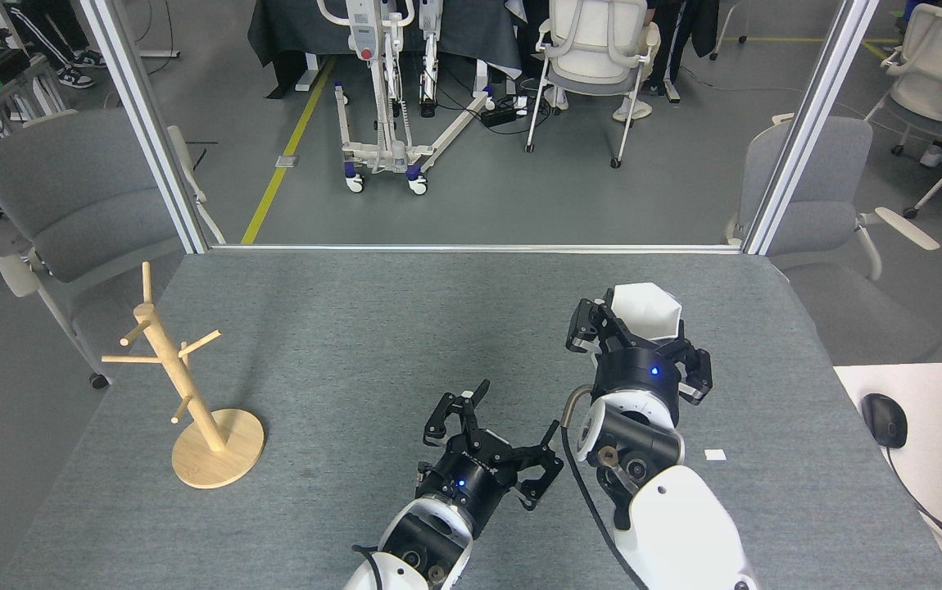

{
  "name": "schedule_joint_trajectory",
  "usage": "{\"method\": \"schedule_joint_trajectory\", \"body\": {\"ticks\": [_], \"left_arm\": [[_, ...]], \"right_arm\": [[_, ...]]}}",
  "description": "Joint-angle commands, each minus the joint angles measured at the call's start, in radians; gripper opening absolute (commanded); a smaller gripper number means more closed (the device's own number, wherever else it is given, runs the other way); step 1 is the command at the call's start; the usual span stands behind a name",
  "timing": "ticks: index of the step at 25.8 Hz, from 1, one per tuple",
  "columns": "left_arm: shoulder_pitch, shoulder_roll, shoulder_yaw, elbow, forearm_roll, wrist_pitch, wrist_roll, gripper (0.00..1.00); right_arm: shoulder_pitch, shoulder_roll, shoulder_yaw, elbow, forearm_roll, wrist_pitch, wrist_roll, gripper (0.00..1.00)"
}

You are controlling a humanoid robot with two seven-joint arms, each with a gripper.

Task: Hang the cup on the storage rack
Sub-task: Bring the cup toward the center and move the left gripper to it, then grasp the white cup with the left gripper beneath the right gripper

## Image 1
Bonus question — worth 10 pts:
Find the dark cloth covered table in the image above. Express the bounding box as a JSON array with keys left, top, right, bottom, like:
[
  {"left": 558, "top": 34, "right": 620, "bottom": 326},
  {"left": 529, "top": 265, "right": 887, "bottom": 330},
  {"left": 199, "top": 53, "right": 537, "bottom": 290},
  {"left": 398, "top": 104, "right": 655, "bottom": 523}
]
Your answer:
[{"left": 247, "top": 0, "right": 523, "bottom": 99}]

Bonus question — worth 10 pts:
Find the wooden cup rack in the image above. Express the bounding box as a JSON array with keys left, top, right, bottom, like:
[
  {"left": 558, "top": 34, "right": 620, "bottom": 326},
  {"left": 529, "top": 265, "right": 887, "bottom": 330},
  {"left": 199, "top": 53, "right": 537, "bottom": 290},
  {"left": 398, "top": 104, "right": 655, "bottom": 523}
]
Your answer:
[{"left": 102, "top": 262, "right": 265, "bottom": 490}]

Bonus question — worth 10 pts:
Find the black mouse cable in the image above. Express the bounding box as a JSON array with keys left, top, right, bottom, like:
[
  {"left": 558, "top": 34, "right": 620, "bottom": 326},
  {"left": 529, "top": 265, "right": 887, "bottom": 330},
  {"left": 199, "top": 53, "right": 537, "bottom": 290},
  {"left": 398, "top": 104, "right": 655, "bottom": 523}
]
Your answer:
[{"left": 885, "top": 447, "right": 942, "bottom": 574}]

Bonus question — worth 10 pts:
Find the silver table edge rail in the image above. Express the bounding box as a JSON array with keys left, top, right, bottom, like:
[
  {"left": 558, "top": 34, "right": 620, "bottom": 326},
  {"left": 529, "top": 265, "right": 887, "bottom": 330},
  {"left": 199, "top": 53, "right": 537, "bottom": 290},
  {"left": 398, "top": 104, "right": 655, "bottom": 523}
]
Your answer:
[{"left": 209, "top": 243, "right": 744, "bottom": 255}]

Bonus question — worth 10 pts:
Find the white hexagonal cup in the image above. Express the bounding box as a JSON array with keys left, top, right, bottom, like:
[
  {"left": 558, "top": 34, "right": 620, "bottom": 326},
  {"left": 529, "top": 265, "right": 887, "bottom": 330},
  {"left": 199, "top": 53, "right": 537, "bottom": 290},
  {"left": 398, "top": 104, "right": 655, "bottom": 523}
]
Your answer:
[{"left": 609, "top": 283, "right": 683, "bottom": 343}]

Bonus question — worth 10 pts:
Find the silver frame post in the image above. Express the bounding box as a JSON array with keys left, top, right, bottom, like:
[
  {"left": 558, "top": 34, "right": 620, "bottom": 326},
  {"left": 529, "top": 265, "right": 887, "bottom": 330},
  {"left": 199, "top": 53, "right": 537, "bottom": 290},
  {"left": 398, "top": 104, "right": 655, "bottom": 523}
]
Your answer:
[
  {"left": 78, "top": 0, "right": 228, "bottom": 255},
  {"left": 740, "top": 0, "right": 881, "bottom": 256}
]

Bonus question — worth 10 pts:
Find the grey armchair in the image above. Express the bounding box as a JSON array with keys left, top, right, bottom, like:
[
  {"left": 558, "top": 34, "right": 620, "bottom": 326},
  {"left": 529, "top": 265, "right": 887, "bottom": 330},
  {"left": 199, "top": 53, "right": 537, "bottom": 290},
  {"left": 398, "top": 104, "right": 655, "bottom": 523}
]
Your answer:
[
  {"left": 0, "top": 109, "right": 228, "bottom": 390},
  {"left": 723, "top": 115, "right": 942, "bottom": 365}
]

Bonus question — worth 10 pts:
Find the black computer mouse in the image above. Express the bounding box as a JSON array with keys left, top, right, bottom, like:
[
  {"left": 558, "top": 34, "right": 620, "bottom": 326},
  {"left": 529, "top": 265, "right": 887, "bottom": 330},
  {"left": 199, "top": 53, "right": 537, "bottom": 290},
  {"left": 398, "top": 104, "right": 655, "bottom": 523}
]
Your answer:
[{"left": 861, "top": 393, "right": 908, "bottom": 449}]

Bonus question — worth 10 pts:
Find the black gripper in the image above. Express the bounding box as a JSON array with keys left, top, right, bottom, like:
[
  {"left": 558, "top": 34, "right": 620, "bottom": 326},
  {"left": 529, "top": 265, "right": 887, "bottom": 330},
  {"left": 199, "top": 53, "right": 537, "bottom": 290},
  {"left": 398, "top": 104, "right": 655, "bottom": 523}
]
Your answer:
[
  {"left": 565, "top": 288, "right": 713, "bottom": 428},
  {"left": 417, "top": 379, "right": 564, "bottom": 538}
]

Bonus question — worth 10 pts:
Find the white stand on wheels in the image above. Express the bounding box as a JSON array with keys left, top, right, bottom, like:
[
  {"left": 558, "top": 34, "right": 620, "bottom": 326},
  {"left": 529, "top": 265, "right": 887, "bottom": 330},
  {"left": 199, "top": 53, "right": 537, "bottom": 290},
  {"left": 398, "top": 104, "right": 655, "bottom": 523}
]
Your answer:
[{"left": 315, "top": 0, "right": 496, "bottom": 196}]

